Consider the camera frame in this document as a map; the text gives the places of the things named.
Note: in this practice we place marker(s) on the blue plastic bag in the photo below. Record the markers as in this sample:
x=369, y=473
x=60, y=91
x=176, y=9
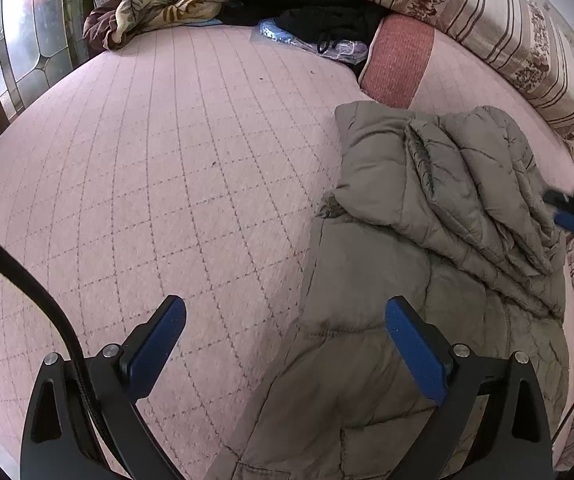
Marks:
x=343, y=51

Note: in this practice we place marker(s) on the pink red-trimmed bolster cushion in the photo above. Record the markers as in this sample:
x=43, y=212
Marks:
x=413, y=66

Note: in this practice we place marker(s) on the striped floral folded quilt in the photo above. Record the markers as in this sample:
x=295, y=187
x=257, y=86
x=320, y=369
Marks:
x=517, y=39

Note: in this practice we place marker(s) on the pink quilted bed mattress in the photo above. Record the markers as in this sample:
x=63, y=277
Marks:
x=192, y=163

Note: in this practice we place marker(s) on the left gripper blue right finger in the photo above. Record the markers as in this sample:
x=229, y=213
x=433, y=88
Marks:
x=422, y=347

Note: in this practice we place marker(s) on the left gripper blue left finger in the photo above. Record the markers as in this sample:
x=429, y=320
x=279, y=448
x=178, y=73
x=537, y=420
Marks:
x=148, y=347

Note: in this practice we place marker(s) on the stained glass window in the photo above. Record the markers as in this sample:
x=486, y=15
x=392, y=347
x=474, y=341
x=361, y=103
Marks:
x=41, y=41

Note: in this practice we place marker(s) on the black clothing pile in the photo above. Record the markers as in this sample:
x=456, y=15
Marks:
x=310, y=20

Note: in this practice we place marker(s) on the olive quilted hooded jacket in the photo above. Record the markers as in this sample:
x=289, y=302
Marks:
x=445, y=211

